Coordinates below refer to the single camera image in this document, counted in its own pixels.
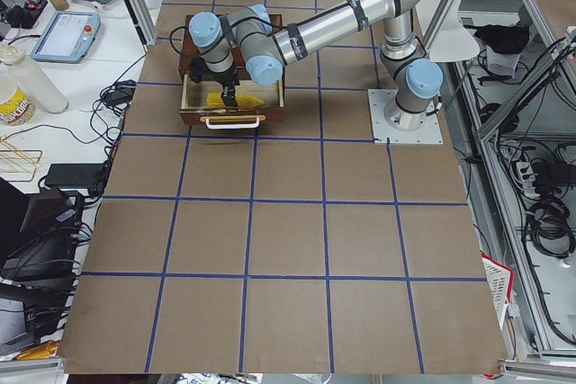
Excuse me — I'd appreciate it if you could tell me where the yellow corn cob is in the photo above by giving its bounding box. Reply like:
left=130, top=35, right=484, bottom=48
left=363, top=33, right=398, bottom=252
left=206, top=92, right=266, bottom=109

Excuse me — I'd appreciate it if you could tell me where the near teach pendant tablet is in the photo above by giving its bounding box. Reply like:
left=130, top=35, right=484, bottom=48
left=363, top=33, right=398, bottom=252
left=30, top=12, right=101, bottom=64

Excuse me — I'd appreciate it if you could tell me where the white red plastic basket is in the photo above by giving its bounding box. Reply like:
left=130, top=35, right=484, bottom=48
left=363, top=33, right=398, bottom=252
left=481, top=254, right=515, bottom=328

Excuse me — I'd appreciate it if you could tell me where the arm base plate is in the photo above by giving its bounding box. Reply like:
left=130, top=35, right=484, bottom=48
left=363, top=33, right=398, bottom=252
left=367, top=89, right=444, bottom=146

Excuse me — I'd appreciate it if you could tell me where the white plastic cylinder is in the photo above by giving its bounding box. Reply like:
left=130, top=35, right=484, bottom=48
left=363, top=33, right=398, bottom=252
left=1, top=44, right=69, bottom=114

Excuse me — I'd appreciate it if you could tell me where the white lamp shade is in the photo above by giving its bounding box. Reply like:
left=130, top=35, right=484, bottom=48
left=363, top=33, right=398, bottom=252
left=424, top=0, right=480, bottom=63

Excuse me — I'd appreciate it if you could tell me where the black power adapter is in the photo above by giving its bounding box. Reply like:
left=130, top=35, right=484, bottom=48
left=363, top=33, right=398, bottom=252
left=44, top=163, right=103, bottom=189

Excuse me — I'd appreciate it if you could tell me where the black computer case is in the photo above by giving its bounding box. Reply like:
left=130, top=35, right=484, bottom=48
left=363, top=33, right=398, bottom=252
left=1, top=180, right=85, bottom=281

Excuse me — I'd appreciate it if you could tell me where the wooden drawer with white handle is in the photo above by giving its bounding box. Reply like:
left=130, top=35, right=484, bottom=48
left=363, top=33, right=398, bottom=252
left=178, top=73, right=286, bottom=129

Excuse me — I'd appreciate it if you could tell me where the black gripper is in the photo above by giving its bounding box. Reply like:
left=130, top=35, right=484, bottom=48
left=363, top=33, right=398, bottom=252
left=189, top=57, right=238, bottom=107

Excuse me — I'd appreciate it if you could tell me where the popcorn paper cup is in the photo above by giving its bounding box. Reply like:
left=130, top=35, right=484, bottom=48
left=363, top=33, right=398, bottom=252
left=0, top=75, right=36, bottom=126

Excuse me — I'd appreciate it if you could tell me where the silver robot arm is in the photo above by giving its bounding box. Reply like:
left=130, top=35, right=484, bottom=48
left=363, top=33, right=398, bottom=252
left=188, top=0, right=443, bottom=131

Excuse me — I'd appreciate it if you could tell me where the dark wooden drawer box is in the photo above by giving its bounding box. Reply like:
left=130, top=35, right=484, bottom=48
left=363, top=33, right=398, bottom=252
left=178, top=4, right=284, bottom=80

